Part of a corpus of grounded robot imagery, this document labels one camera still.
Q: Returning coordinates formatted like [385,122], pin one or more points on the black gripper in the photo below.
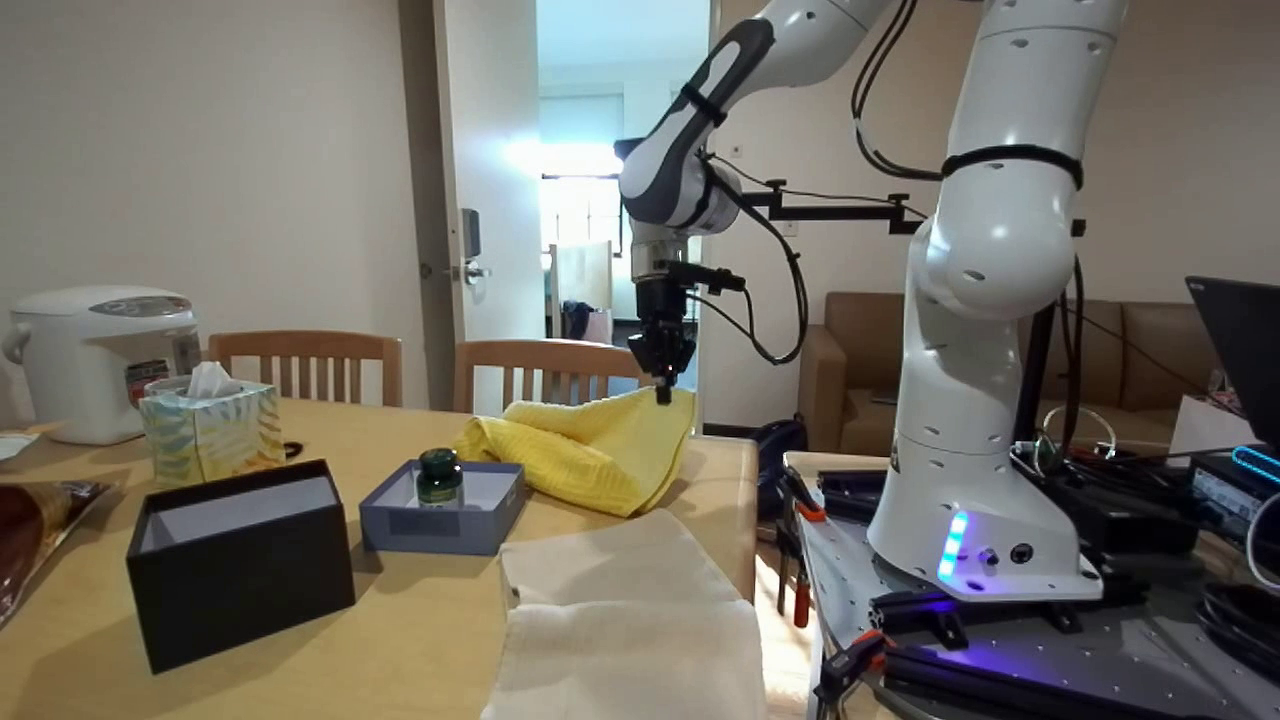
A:
[661,315]

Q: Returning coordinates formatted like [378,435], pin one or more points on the yellow towel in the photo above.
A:
[587,455]

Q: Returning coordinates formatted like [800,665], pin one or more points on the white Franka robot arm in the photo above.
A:
[994,252]

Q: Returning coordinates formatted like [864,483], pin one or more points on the wooden chair with dark cushion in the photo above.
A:
[306,346]
[535,357]

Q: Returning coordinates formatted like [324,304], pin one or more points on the dark blue bag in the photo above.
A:
[777,473]

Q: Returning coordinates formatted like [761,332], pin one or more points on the brown sofa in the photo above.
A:
[846,375]

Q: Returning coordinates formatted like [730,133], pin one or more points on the orange black clamp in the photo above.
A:
[852,660]
[807,493]
[800,602]

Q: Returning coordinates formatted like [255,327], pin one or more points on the dark green small jar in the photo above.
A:
[437,473]

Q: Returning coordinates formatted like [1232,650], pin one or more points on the beige cloth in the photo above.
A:
[625,627]

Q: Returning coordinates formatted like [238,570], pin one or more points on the grey blue shallow box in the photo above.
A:
[424,525]

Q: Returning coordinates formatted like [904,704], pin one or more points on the white door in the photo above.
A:
[484,133]

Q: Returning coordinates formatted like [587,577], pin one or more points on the black stand pole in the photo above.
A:
[1033,387]

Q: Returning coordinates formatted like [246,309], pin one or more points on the patterned tissue box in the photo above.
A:
[204,424]

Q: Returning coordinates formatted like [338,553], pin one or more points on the black open box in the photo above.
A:
[241,586]

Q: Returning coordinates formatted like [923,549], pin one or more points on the black control box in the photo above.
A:
[1132,512]

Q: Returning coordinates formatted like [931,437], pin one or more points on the white paper sheet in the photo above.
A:
[1204,424]

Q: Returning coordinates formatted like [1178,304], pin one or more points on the white electric water boiler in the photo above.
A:
[85,361]

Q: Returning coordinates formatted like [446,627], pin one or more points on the black device with blue light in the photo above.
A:
[1232,484]

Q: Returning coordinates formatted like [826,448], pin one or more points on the grey robot mounting plate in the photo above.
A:
[1172,655]

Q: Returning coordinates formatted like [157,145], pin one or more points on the black laptop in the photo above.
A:
[1247,346]

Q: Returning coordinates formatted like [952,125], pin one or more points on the brown snack bag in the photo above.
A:
[55,523]

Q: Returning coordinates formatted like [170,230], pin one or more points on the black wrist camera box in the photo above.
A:
[717,278]

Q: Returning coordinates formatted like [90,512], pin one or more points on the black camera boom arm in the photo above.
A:
[840,209]

